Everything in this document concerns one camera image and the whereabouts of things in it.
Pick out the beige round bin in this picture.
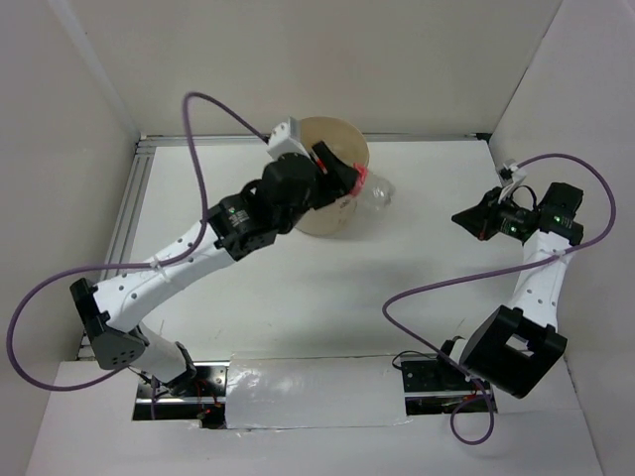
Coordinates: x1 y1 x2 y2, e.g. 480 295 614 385
295 115 371 239

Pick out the cola bottle red cap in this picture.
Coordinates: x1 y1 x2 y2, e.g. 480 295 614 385
350 164 396 212

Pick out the aluminium frame rail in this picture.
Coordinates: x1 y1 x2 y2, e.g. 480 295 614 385
78 132 490 358

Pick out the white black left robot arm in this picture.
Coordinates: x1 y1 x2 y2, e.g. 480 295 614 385
70 142 364 396

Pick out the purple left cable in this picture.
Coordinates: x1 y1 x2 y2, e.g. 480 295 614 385
8 91 273 393

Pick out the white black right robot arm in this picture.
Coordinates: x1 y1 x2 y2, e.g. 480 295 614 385
433 182 583 399

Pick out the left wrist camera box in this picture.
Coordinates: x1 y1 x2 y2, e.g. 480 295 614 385
267 117 310 161

